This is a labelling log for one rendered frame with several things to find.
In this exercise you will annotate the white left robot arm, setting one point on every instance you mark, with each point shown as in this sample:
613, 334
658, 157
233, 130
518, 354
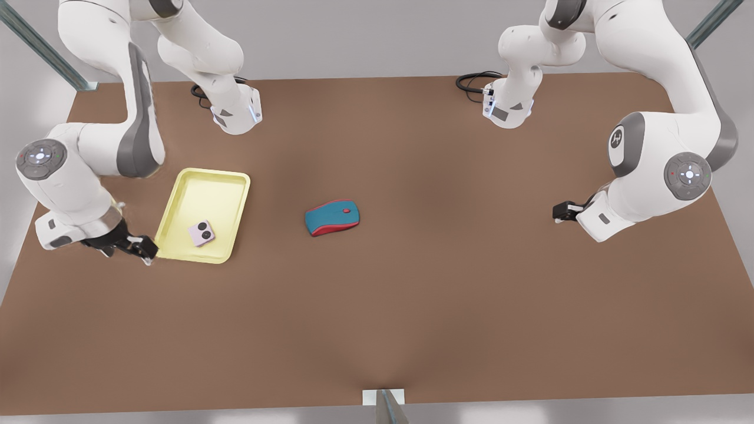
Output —
660, 141

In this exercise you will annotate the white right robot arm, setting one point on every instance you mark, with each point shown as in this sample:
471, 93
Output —
88, 147

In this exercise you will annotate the yellow rectangular tray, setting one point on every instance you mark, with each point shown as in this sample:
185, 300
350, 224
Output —
203, 214

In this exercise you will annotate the teal and red computer mouse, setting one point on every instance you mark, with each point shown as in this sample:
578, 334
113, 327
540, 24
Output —
332, 218

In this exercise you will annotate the pink phone with dual camera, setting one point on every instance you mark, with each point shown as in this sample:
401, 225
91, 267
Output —
201, 233

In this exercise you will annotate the silver frame post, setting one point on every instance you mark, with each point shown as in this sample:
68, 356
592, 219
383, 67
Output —
386, 406
710, 20
41, 44

